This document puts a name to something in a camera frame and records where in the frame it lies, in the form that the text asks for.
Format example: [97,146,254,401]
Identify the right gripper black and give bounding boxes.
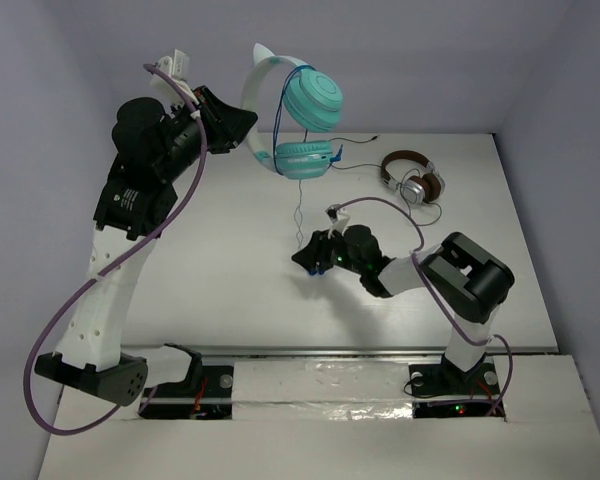
[292,226,366,276]

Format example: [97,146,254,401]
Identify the teal cat-ear headphones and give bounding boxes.
[241,43,343,181]

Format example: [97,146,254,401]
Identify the blue headphone cable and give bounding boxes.
[272,64,346,279]

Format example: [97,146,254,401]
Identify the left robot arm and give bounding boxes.
[33,86,258,406]

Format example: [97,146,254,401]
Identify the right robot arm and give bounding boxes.
[291,225,515,393]

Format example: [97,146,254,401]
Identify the brown silver headphones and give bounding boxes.
[380,150,445,205]

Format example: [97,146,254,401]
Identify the white foam board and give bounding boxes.
[40,356,600,479]

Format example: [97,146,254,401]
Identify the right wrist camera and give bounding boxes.
[326,204,351,239]

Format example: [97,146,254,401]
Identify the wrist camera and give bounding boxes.
[150,49,191,105]
[326,204,351,239]

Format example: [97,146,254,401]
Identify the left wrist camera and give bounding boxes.
[150,49,191,105]

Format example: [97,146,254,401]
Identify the black headphone cable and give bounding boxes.
[322,134,444,226]

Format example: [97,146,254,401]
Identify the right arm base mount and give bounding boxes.
[403,362,506,419]

